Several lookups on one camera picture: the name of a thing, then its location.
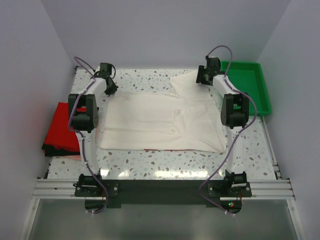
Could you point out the white t shirt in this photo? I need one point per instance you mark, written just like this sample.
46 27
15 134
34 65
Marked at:
186 117

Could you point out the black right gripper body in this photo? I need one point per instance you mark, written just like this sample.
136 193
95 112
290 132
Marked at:
201 75

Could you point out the red folded t shirt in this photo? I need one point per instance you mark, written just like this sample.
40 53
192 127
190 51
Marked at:
58 134

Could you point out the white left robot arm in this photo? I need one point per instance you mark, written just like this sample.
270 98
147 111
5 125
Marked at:
83 113

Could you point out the aluminium rail frame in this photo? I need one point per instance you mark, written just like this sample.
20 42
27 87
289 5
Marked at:
263 172

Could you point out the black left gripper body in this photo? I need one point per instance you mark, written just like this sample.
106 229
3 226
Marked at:
112 89

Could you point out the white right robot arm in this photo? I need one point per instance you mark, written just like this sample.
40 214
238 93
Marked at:
234 116

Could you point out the green plastic tray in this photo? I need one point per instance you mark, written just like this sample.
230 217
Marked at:
248 77

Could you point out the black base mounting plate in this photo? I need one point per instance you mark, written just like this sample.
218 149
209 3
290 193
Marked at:
113 194

